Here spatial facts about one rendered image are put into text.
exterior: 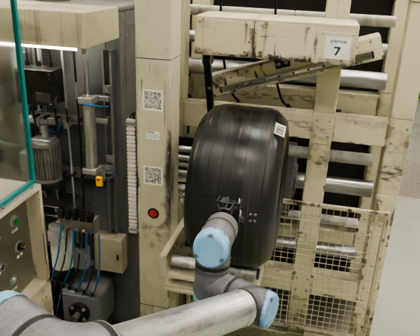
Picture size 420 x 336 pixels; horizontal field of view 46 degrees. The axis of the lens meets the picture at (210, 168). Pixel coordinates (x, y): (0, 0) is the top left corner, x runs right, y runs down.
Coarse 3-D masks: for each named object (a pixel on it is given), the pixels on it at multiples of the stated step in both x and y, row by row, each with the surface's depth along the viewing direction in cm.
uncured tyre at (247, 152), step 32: (224, 128) 165; (256, 128) 164; (288, 128) 182; (192, 160) 164; (224, 160) 159; (256, 160) 158; (192, 192) 162; (224, 192) 158; (256, 192) 156; (192, 224) 165; (256, 224) 159; (256, 256) 168
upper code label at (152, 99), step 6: (144, 90) 173; (150, 90) 172; (156, 90) 172; (144, 96) 174; (150, 96) 173; (156, 96) 173; (162, 96) 172; (144, 102) 175; (150, 102) 174; (156, 102) 174; (162, 102) 173; (144, 108) 175; (150, 108) 175; (156, 108) 174; (162, 108) 174
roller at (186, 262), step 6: (174, 258) 188; (180, 258) 188; (186, 258) 188; (192, 258) 188; (174, 264) 188; (180, 264) 187; (186, 264) 187; (192, 264) 186; (234, 270) 183; (240, 270) 183; (246, 270) 183; (252, 270) 182; (258, 270) 182; (240, 276) 183; (246, 276) 183; (252, 276) 182; (258, 276) 182
